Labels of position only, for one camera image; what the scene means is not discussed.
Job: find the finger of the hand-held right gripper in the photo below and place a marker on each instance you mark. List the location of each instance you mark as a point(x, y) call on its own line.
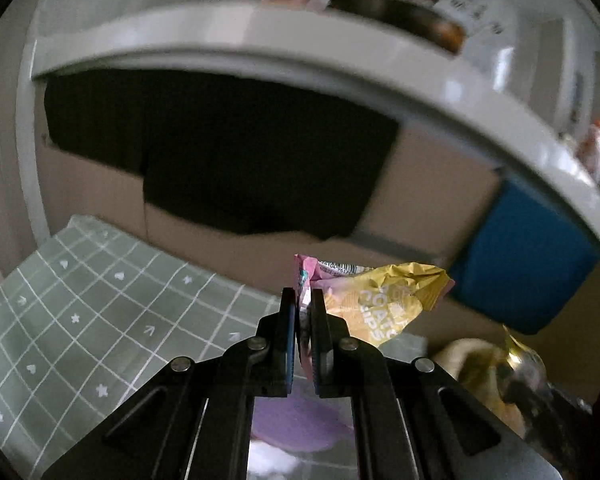
point(545, 405)

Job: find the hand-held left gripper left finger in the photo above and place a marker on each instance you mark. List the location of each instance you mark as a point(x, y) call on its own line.
point(291, 345)

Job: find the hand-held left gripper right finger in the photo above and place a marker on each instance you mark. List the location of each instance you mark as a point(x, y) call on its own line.
point(316, 345)

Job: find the yellow pink chips packet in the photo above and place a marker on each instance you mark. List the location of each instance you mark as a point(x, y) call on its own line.
point(380, 305)

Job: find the golden wrapper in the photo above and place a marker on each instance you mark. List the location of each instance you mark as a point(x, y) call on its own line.
point(472, 365)

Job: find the cardboard box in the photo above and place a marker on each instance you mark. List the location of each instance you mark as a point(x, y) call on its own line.
point(430, 185)

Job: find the purple snack packet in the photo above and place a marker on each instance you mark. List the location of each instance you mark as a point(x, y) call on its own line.
point(300, 425)

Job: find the blue box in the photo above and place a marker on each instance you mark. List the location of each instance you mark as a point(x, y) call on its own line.
point(520, 260)

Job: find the green grid mat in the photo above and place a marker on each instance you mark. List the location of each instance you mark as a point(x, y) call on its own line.
point(105, 320)

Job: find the black bag liner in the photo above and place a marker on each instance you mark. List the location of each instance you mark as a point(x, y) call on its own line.
point(230, 160)

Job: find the bottle with orange cap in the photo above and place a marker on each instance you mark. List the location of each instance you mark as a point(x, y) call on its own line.
point(595, 150)

